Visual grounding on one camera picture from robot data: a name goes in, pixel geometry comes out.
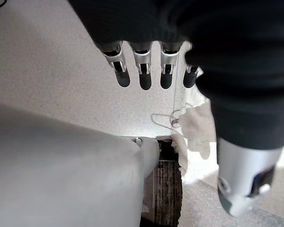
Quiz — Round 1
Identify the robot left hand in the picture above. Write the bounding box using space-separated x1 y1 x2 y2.
68 0 284 217

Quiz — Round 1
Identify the white bed sheet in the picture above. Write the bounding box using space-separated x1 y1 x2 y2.
171 41 219 185

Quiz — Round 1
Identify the grey textured rug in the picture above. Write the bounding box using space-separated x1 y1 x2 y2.
178 165 284 227

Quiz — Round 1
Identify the dark brown wooden bed frame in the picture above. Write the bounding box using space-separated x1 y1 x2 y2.
142 139 183 227

